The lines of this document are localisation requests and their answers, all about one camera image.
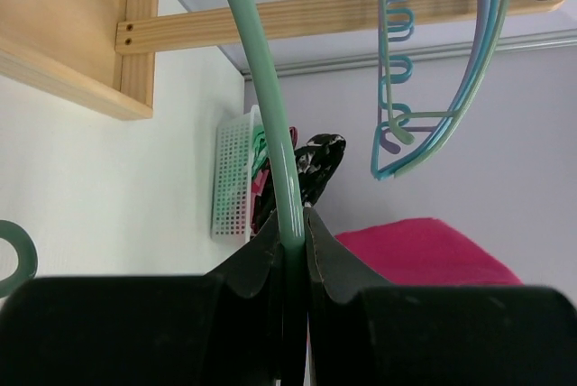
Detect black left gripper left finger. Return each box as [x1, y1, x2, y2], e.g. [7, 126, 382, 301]
[1, 217, 283, 385]

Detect white plastic basket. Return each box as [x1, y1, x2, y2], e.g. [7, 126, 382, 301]
[211, 106, 261, 245]

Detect green garment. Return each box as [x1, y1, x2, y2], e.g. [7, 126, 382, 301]
[252, 124, 269, 179]

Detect mint green hanger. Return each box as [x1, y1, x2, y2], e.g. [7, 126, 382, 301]
[0, 0, 474, 382]

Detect black white patterned garment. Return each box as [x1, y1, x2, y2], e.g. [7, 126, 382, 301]
[251, 133, 346, 237]

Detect pink trousers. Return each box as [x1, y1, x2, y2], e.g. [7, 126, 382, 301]
[335, 217, 522, 286]

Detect wooden clothes rack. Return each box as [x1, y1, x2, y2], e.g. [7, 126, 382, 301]
[0, 0, 573, 122]

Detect light blue hanger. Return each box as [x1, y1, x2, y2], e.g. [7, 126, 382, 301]
[387, 0, 509, 177]

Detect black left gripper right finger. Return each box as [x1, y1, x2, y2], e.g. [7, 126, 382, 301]
[305, 208, 576, 385]

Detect teal hanger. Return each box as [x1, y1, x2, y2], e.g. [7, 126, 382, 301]
[371, 0, 506, 181]

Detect sage green hanger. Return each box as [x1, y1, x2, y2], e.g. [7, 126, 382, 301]
[388, 0, 517, 179]

